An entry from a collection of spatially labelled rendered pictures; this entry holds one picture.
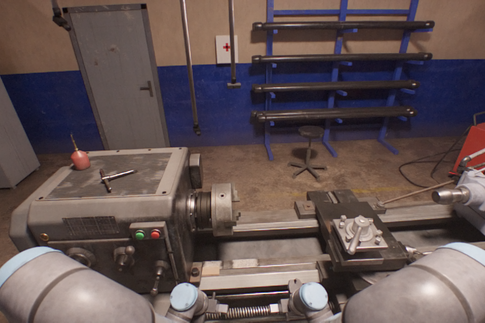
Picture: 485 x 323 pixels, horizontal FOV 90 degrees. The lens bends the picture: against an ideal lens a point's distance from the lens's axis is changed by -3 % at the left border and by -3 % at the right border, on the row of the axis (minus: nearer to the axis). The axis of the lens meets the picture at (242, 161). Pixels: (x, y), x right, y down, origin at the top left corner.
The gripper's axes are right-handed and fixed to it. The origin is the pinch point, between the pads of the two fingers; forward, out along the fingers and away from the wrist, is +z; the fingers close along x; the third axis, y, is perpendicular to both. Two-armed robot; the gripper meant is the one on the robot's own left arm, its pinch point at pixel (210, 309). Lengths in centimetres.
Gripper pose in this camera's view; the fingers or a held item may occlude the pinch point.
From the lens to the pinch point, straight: 132.1
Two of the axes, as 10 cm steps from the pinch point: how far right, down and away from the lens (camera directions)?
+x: -9.8, 0.4, 2.2
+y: 1.0, -8.0, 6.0
